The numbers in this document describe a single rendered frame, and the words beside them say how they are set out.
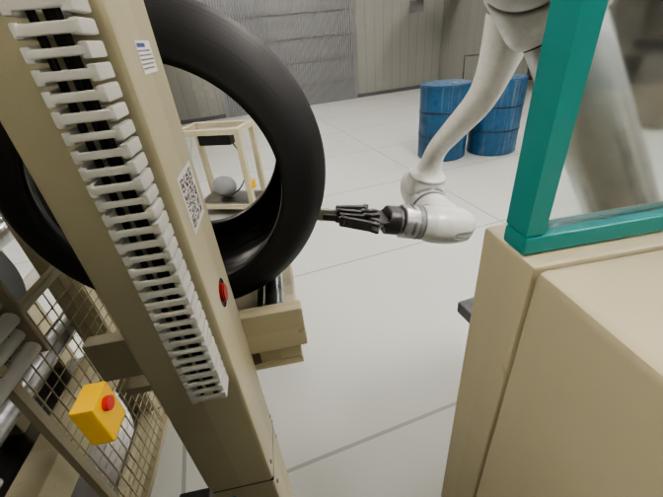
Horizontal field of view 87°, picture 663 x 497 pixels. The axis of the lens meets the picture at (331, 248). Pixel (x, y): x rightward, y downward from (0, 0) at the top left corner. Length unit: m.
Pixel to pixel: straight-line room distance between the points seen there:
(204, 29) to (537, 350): 0.56
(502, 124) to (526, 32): 3.94
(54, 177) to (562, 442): 0.47
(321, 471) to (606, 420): 1.38
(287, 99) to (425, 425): 1.36
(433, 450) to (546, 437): 1.34
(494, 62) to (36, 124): 0.70
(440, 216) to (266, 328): 0.51
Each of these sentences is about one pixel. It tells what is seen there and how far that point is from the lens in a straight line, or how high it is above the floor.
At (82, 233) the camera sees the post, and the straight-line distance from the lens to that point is 0.48.
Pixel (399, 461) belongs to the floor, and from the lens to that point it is 1.55.
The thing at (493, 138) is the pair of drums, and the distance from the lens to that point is 4.54.
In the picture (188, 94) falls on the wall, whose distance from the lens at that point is 8.49.
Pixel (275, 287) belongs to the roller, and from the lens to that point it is 0.78.
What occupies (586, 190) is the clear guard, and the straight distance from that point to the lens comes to 0.23.
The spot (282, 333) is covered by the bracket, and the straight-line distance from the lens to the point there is 0.71.
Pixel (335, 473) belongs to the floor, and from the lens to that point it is 1.53.
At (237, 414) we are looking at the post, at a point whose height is 0.85.
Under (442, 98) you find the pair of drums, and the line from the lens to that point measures 4.19.
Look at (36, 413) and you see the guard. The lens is 0.91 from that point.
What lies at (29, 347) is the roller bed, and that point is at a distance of 0.89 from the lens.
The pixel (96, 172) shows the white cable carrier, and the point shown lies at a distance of 0.39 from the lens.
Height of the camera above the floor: 1.38
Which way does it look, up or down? 32 degrees down
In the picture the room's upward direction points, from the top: 6 degrees counter-clockwise
